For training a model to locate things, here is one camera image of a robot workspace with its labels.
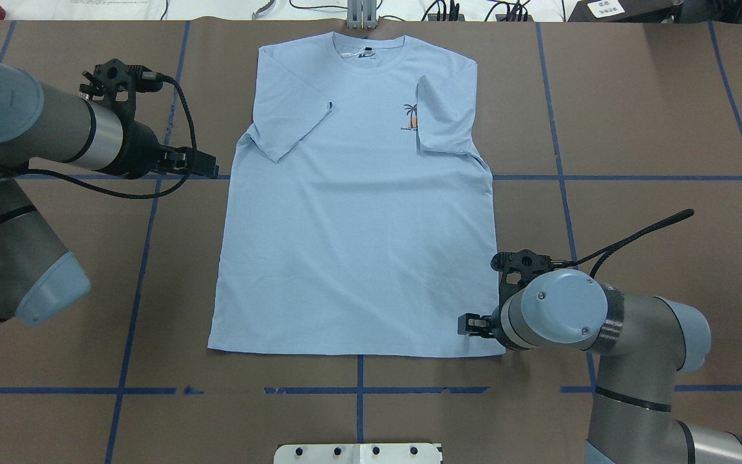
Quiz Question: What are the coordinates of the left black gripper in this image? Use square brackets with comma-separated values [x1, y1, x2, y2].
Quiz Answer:
[112, 121, 219, 179]

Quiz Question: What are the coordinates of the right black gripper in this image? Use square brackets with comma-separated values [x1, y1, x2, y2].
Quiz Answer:
[457, 307, 508, 343]

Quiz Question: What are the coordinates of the light blue t-shirt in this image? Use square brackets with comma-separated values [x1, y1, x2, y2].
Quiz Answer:
[207, 32, 506, 358]

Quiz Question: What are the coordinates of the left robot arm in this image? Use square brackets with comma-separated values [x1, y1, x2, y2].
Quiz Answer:
[0, 59, 219, 325]

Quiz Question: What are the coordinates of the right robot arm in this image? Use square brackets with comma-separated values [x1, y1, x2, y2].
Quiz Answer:
[457, 269, 742, 463]

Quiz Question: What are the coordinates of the brown table cover sheet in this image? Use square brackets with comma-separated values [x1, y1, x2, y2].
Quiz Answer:
[0, 17, 742, 463]

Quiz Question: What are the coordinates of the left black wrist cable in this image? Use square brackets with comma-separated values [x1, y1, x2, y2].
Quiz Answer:
[17, 72, 199, 200]

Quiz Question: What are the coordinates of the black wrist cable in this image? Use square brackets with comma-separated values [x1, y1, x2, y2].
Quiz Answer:
[551, 208, 695, 279]
[17, 72, 199, 200]

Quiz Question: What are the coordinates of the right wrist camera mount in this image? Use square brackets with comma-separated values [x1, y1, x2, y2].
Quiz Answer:
[491, 249, 555, 306]

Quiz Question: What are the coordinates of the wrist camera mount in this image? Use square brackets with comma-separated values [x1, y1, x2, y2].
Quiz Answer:
[79, 59, 163, 124]
[491, 249, 555, 306]

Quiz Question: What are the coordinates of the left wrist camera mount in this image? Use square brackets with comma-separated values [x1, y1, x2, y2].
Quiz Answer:
[79, 59, 163, 124]

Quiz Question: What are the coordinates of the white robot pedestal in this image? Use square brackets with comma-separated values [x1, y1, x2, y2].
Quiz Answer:
[273, 443, 444, 463]

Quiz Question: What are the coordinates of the aluminium frame post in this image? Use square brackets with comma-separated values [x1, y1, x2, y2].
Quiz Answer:
[347, 0, 379, 30]

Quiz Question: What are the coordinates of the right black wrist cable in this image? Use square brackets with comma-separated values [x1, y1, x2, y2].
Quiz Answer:
[551, 208, 695, 279]

